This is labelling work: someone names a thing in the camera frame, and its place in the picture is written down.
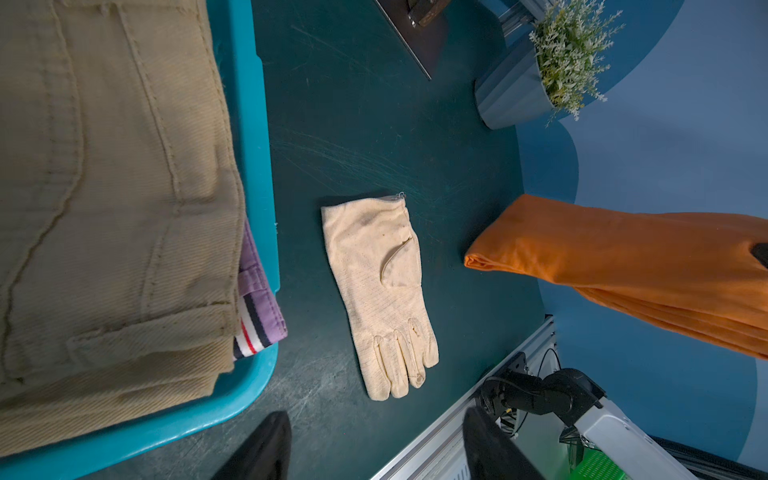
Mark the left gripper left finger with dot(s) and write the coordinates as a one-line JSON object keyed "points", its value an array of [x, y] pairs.
{"points": [[265, 454]]}

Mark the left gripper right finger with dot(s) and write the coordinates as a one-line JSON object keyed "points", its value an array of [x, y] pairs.
{"points": [[490, 454]]}

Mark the purple pants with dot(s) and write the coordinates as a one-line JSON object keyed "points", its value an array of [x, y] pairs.
{"points": [[261, 323]]}

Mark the teal plastic basket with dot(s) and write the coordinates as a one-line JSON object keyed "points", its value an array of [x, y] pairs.
{"points": [[241, 72]]}

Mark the orange pants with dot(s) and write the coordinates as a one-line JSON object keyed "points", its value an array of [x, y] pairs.
{"points": [[702, 275]]}

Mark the khaki pants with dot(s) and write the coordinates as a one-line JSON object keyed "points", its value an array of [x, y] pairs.
{"points": [[122, 214]]}

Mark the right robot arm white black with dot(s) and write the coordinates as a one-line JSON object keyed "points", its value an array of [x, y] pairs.
{"points": [[588, 416]]}

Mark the cream folded shorts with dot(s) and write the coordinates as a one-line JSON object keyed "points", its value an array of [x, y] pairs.
{"points": [[375, 257]]}

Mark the green plastic crate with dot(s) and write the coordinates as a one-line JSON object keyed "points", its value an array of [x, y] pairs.
{"points": [[595, 465]]}

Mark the small potted green plant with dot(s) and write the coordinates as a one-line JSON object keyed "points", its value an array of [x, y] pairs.
{"points": [[555, 69]]}

